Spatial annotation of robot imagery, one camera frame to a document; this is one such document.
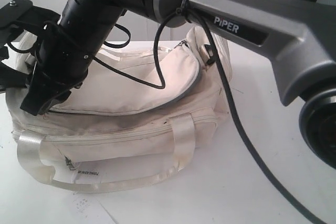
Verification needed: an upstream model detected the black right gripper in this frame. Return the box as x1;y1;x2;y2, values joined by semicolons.
20;22;105;116

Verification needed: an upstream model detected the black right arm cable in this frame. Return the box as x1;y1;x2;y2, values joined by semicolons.
7;0;326;224

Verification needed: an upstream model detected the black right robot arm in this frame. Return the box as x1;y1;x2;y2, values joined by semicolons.
21;0;335;167

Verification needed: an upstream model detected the white paper hang tag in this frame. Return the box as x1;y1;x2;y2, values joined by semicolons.
55;161;107;184

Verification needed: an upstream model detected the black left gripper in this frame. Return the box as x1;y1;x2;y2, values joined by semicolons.
1;46;32;94

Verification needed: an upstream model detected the small white price tag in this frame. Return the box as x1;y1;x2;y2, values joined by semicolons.
67;194;100;219

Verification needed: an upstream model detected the cream fabric duffel bag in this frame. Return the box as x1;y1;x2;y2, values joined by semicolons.
5;26;229;193

